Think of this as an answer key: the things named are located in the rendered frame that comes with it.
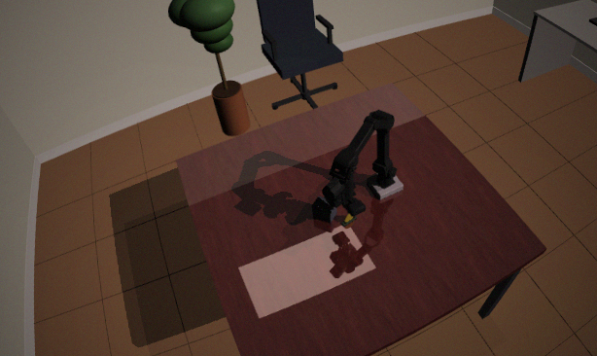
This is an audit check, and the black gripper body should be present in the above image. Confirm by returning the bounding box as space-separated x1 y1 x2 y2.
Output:
342 185 366 216

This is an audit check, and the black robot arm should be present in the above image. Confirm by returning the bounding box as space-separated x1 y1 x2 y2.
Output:
322 110 397 208

